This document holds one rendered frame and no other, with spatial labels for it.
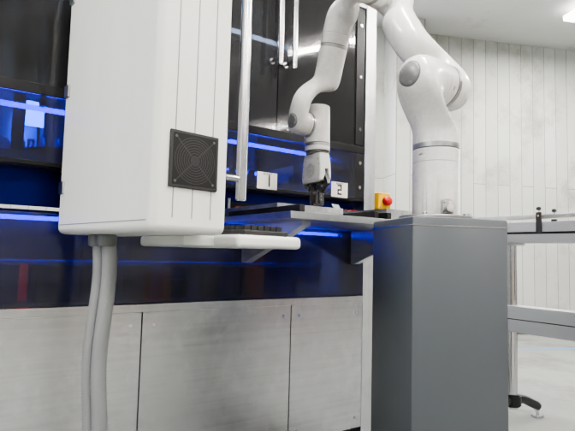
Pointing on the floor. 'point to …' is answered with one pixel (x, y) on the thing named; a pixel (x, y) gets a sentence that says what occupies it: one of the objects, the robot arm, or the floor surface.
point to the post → (368, 209)
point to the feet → (525, 404)
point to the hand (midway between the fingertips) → (317, 199)
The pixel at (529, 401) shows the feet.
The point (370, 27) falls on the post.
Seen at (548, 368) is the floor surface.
